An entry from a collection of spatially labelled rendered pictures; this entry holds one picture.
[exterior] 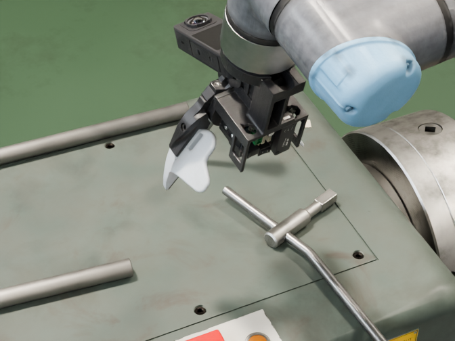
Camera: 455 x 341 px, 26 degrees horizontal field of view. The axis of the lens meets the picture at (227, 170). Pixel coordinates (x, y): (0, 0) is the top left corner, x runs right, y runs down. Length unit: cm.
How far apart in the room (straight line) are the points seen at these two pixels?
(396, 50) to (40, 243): 61
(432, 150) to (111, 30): 252
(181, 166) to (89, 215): 27
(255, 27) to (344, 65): 12
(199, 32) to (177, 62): 261
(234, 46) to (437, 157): 56
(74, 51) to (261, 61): 284
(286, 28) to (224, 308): 44
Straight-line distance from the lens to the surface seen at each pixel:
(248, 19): 84
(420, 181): 134
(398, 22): 78
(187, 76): 352
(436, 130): 142
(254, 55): 87
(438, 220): 134
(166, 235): 121
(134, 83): 350
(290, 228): 120
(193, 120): 97
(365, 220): 124
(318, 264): 117
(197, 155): 99
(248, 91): 93
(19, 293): 115
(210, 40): 96
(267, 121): 91
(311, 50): 77
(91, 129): 134
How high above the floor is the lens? 213
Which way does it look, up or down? 43 degrees down
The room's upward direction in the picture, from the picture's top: straight up
